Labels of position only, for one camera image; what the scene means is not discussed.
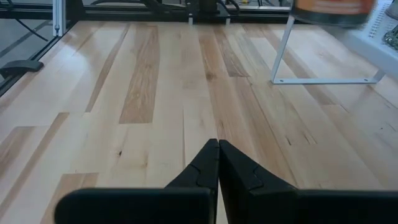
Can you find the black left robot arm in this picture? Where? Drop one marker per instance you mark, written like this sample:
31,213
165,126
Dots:
206,4

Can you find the clear glass candle holder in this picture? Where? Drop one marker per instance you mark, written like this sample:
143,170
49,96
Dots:
392,37

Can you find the silver aluminium post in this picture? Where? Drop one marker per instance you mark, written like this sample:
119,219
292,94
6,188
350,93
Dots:
59,15

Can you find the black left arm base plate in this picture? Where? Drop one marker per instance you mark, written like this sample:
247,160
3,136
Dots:
208,17

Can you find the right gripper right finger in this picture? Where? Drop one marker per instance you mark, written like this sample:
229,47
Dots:
242,186

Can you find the white perforated metal shelf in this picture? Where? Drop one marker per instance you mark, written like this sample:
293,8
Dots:
367,49

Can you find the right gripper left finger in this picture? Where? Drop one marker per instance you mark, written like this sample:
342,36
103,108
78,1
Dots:
199,180

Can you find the black frame clamp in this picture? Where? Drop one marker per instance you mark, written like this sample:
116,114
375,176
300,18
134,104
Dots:
21,67

